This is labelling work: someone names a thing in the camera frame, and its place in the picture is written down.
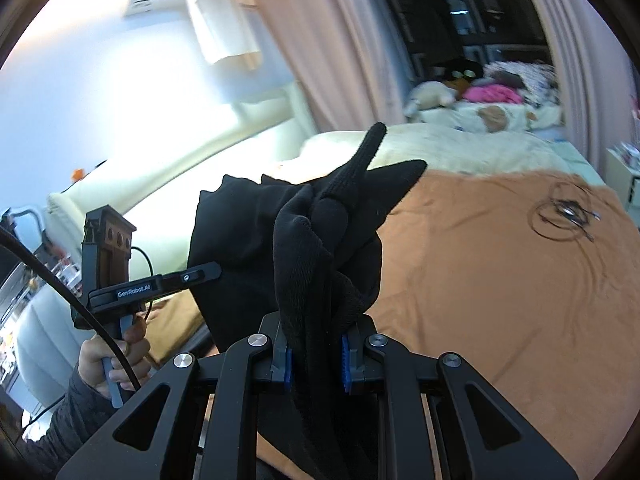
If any white bedside cabinet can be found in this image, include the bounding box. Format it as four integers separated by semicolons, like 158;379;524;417
605;144;640;202

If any cream duvet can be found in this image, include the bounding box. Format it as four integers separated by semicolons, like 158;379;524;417
280;125;601;186

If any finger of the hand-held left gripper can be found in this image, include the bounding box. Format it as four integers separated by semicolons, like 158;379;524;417
152;261;223;295

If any pink cloth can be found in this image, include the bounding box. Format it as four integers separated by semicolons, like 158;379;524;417
462;84;523;106

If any orange blanket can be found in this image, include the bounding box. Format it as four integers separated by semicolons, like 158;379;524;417
150;170;637;480

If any tangled black cable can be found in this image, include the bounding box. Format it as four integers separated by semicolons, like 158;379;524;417
530;182;603;243

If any dark glass sliding door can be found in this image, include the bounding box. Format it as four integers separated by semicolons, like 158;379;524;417
370;0;551;76

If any black t-shirt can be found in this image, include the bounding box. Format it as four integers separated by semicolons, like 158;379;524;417
189;122;428;480

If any dark hanging coat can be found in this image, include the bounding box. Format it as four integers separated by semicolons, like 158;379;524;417
395;0;466;66

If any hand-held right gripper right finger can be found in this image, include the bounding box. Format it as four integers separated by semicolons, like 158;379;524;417
342;317;581;480

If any person's left hand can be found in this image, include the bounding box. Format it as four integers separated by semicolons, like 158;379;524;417
77;317;152;402

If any person's left forearm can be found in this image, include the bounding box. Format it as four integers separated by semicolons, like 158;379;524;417
20;360;118;480

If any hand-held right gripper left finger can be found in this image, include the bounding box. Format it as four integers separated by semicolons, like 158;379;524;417
55;312;293;480

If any bear print cream bedding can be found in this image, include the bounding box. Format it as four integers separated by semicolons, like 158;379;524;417
420;100;566;133

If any cream padded headboard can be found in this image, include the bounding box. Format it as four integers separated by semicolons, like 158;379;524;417
47;85;313;241

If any grey office chair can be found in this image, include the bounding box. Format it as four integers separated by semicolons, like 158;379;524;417
15;287;83;411

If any pink curtain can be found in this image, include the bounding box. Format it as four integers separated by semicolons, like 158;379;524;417
240;0;416;136
515;0;640;171

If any white hanging garment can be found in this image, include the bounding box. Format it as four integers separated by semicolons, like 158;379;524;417
187;0;263;66

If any thick black gripper cable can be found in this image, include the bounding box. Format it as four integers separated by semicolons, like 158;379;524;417
0;227;143;392

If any beige plush toy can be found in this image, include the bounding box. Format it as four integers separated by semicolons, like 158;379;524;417
404;82;458;122

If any floral cloth pile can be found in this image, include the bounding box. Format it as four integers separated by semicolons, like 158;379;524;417
482;61;558;106

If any black plush toy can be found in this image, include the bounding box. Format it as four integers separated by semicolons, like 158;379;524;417
435;60;483;86

